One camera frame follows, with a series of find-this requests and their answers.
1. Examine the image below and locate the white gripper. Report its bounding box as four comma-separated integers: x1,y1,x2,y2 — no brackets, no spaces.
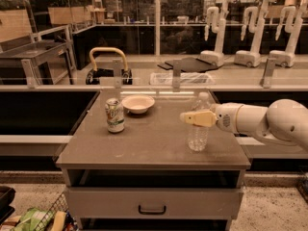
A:
180,103,243,133

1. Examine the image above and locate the clear plastic water bottle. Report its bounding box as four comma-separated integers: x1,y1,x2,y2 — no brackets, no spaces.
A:
187,92,211,152

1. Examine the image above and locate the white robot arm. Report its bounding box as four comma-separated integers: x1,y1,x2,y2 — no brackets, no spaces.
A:
180,99,308,150

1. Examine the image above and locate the grey counter cabinet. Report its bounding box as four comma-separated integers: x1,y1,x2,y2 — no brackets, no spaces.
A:
57,91,250,231

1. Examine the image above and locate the black floor mat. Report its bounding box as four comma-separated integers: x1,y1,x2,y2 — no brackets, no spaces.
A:
158,57,218,73

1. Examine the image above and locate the clear plastic tray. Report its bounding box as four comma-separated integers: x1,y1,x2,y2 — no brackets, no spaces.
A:
149,72,215,86

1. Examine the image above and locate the white paper bowl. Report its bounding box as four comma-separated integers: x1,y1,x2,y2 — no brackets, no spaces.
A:
122,94,155,115

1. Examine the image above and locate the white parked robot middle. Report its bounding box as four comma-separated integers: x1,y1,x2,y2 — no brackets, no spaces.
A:
234,0,277,67

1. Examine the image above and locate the white parked robot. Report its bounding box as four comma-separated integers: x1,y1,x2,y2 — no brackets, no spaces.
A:
234,0,277,67
199,0,240,67
269,0,308,67

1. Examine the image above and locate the green white soda can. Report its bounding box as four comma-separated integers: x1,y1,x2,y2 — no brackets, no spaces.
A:
105,98,124,133

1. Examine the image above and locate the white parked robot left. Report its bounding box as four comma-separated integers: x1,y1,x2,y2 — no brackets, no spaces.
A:
199,0,240,67

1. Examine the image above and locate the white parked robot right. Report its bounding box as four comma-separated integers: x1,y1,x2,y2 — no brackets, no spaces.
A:
269,0,308,67

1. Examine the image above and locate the yellow item in basket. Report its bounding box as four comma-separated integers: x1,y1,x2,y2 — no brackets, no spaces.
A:
50,211,66,231

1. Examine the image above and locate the grey metal table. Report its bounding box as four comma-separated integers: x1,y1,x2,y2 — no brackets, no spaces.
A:
0,40,76,85

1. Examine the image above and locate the green snack bag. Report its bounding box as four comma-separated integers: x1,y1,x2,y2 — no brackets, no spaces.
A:
12,208,53,231

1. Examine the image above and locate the black bin stack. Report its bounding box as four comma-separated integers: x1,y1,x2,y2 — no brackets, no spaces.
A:
0,186,15,224

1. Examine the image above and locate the grey drawer with black handle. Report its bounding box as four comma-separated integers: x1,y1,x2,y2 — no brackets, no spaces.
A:
64,188,243,219

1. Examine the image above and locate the wire basket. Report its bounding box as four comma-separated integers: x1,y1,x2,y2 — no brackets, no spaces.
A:
44,193,80,231

